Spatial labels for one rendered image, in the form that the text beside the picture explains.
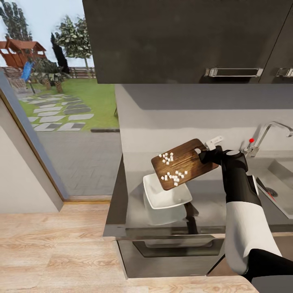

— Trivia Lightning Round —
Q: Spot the parer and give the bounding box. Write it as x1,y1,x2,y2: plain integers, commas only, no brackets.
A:
257,177,273,198

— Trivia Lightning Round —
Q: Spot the cutting board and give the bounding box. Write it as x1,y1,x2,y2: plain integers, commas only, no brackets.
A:
151,138,219,191

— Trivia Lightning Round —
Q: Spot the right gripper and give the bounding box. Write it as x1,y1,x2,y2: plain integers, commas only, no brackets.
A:
198,145,224,164

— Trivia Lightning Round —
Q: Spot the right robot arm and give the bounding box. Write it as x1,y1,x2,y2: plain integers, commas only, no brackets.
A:
198,136,293,293

